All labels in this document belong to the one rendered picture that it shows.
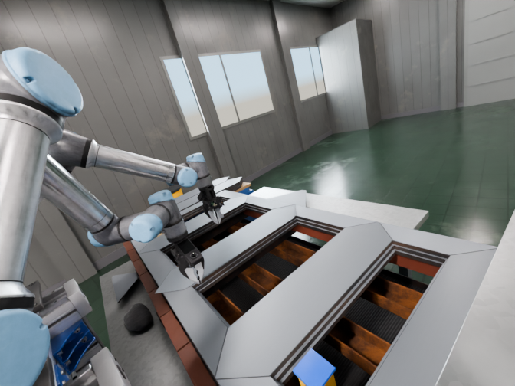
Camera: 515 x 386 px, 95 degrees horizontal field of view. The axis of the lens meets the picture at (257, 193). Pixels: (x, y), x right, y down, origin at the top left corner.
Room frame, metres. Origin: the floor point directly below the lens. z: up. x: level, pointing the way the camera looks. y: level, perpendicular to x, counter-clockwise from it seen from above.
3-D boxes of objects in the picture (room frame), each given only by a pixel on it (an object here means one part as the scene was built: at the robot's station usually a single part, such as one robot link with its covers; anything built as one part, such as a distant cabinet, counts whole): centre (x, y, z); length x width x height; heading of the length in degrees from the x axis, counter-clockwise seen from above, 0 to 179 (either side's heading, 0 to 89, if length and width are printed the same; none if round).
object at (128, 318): (0.85, 0.66, 0.69); 0.20 x 0.10 x 0.03; 38
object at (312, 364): (0.32, -0.01, 0.88); 0.06 x 0.06 x 0.02; 33
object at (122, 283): (1.16, 0.84, 0.70); 0.39 x 0.12 x 0.04; 33
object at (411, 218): (1.34, -0.28, 0.73); 1.20 x 0.26 x 0.03; 33
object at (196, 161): (1.09, 0.23, 1.21); 0.09 x 0.08 x 0.11; 117
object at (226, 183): (1.95, 0.48, 0.82); 0.80 x 0.40 x 0.06; 123
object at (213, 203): (1.08, 0.22, 1.05); 0.09 x 0.08 x 0.12; 33
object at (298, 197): (1.46, -0.20, 0.77); 0.45 x 0.20 x 0.04; 33
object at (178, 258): (0.76, 0.31, 1.00); 0.09 x 0.08 x 0.12; 32
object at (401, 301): (1.05, -0.02, 0.70); 1.66 x 0.08 x 0.05; 33
